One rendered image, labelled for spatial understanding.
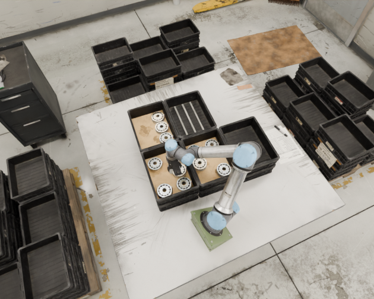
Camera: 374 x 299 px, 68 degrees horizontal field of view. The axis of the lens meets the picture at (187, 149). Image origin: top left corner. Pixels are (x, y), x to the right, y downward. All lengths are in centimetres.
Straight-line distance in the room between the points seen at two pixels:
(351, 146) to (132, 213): 197
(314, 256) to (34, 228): 240
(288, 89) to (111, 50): 205
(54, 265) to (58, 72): 265
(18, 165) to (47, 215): 53
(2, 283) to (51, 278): 53
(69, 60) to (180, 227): 303
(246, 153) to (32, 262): 173
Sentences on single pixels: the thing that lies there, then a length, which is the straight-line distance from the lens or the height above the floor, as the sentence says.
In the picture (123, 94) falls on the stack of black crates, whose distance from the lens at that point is 327.
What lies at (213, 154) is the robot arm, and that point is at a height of 115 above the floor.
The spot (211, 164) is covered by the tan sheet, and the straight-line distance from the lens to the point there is 203.
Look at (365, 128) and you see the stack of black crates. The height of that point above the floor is 27.
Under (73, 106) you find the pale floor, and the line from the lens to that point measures 371.
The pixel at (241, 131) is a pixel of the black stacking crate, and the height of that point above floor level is 83.
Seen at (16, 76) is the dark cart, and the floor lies 86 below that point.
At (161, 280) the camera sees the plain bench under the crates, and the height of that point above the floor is 70.
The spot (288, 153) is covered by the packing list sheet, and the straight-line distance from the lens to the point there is 234.
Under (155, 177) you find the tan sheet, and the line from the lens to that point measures 200.
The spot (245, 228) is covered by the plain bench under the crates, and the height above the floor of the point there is 70.
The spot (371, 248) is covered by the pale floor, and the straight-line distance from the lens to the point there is 311.
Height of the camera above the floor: 262
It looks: 59 degrees down
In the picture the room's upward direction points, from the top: 2 degrees counter-clockwise
